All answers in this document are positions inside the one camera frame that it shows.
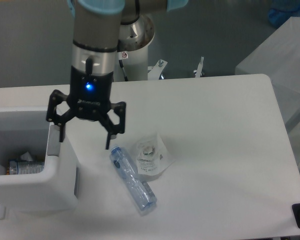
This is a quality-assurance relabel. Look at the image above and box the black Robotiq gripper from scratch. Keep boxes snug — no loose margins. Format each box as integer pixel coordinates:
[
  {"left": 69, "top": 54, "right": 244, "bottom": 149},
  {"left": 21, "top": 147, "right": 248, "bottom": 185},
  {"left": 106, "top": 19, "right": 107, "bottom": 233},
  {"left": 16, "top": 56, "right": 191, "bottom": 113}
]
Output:
[{"left": 45, "top": 65, "right": 127, "bottom": 150}]

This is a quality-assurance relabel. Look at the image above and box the white push-lid trash can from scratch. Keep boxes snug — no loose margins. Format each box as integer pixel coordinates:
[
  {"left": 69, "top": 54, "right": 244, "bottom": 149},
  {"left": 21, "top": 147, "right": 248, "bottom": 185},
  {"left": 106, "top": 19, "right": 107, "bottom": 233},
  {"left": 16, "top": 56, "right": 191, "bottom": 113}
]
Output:
[{"left": 0, "top": 106, "right": 80, "bottom": 212}]

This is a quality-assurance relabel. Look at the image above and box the clear plastic water bottle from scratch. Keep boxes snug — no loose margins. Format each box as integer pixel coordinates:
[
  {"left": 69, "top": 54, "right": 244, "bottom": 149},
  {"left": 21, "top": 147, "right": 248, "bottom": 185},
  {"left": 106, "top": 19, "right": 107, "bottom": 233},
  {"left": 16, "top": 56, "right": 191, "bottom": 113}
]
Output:
[{"left": 109, "top": 145, "right": 157, "bottom": 216}]

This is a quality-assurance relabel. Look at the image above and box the crumpled tissue inside bin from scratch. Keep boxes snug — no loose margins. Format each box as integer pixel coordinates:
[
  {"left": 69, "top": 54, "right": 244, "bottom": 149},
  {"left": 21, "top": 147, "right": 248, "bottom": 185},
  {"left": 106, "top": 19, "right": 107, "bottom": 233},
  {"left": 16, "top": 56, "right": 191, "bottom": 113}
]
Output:
[{"left": 18, "top": 151, "right": 35, "bottom": 162}]

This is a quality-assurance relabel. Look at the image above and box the clear plastic wrapper bag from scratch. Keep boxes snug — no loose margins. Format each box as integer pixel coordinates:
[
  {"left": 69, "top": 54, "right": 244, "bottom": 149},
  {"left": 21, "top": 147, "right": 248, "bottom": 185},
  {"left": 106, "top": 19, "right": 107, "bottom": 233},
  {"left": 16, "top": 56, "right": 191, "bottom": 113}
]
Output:
[{"left": 132, "top": 132, "right": 175, "bottom": 177}]

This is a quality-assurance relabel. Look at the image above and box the crushed bottle inside bin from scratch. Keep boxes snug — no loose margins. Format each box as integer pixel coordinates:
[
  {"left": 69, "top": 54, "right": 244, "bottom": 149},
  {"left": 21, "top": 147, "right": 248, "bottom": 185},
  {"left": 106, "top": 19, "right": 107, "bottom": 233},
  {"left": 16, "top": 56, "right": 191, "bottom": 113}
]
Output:
[{"left": 8, "top": 160, "right": 45, "bottom": 175}]

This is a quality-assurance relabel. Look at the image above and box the white covered side table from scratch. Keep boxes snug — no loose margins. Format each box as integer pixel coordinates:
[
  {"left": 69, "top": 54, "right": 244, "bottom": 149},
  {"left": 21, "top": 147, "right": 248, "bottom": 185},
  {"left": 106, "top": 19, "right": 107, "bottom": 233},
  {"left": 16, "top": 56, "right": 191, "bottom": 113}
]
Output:
[{"left": 235, "top": 17, "right": 300, "bottom": 172}]

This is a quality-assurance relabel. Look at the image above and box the blue object top right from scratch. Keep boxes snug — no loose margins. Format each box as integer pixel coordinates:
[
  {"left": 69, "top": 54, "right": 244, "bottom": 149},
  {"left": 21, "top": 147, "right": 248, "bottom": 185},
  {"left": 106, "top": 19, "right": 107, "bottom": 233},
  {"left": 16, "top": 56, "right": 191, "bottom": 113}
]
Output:
[{"left": 267, "top": 6, "right": 300, "bottom": 28}]

